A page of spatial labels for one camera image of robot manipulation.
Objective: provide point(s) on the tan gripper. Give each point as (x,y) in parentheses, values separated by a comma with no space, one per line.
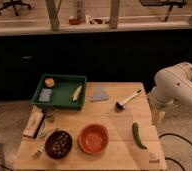
(157,116)

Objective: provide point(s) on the grey triangular towel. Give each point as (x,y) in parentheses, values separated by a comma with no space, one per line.
(99,95)

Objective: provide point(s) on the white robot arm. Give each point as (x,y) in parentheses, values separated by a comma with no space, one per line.
(171,83)

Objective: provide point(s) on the red bowl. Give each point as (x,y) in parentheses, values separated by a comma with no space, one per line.
(93,139)

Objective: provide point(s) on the dark bowl with nuts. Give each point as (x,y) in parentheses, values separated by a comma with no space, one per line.
(58,145)

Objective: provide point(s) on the yellow corn cob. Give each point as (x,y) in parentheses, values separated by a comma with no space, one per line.
(76,93)

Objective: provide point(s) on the green plastic tray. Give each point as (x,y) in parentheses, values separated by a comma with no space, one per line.
(65,85)

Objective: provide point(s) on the small glass jar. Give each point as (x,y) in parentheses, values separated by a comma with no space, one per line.
(49,114)

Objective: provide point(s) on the orange sponge cube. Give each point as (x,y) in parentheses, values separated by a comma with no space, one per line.
(49,82)

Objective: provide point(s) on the grey sponge pad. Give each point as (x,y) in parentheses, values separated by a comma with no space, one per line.
(45,95)

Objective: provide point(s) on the metal fork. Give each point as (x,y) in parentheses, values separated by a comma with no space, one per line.
(40,149)

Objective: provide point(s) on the red white object on floor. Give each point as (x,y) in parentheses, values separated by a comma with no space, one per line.
(78,16)

